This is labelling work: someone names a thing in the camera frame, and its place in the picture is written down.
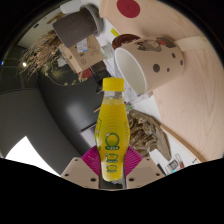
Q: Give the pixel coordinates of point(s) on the grey pot with dried plant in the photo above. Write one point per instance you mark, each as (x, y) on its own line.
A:
(75, 28)

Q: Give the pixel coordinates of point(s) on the yellow drink bottle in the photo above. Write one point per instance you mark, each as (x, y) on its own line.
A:
(111, 130)

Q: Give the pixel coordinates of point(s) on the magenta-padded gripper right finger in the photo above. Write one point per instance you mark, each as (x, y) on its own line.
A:
(135, 163)

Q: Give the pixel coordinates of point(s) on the grey plant saucer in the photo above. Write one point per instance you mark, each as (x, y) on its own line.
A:
(98, 20)

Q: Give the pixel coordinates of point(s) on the peach canvas table mat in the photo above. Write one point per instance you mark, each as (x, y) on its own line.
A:
(190, 110)

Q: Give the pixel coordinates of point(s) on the yellow marker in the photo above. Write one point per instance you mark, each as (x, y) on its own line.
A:
(114, 32)

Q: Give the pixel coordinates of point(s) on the flat round red coaster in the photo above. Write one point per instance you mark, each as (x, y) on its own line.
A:
(128, 8)

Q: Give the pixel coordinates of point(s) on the brown wooden carving sculpture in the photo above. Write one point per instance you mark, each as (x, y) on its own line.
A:
(143, 130)

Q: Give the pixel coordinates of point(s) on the cream spotted mug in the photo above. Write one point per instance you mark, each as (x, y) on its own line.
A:
(156, 66)

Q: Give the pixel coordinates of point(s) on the small white cup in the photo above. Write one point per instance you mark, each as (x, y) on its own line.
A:
(106, 50)

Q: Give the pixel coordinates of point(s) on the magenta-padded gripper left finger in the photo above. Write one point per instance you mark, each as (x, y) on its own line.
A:
(90, 163)

